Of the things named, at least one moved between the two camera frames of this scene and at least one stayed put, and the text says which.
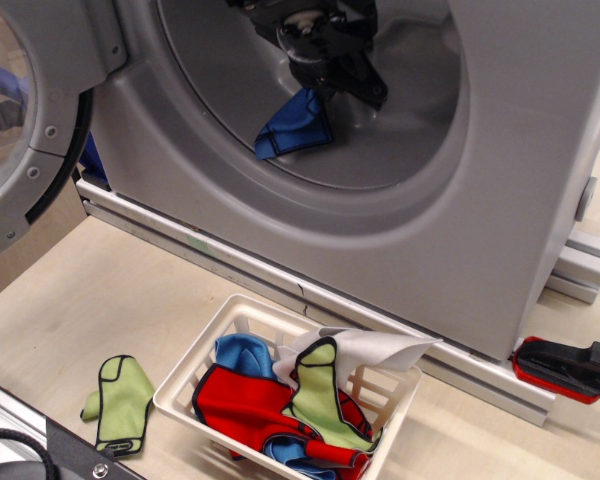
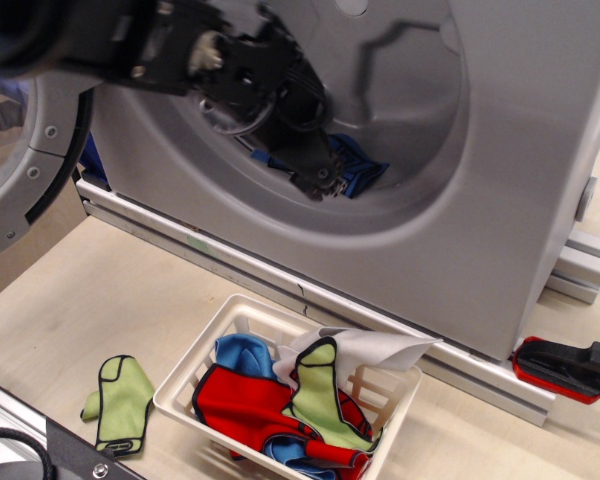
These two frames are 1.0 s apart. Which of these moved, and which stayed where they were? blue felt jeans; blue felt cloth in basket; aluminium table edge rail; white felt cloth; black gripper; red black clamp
Moved: black gripper; blue felt jeans
Stayed: white felt cloth; blue felt cloth in basket; aluminium table edge rail; red black clamp
